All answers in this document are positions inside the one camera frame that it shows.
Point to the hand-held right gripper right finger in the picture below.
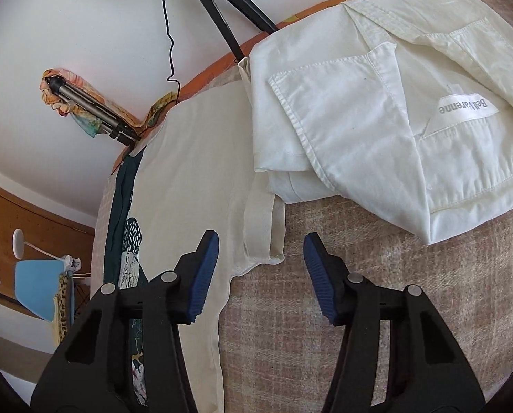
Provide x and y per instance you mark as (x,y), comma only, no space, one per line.
(317,276)

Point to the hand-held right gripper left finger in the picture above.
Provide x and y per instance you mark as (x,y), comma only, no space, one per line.
(204,276)

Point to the cream cloth garment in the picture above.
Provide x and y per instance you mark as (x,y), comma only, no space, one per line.
(187,172)

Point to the white collared shirt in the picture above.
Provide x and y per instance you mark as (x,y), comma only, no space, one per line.
(368,107)

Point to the beige plaid blanket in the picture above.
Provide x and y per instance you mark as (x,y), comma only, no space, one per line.
(359,309)

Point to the dark green printed cloth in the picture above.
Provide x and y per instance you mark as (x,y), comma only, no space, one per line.
(125,241)

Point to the leopard print cloth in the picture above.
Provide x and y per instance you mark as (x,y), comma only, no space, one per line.
(63,305)

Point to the light blue board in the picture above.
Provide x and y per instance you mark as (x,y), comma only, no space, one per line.
(36,286)

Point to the white desk lamp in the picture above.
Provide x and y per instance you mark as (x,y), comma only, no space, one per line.
(32,245)

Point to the folded grey tripod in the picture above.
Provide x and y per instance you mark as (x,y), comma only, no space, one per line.
(91,105)

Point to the black tripod legs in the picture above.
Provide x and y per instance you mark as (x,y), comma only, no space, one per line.
(228,4)

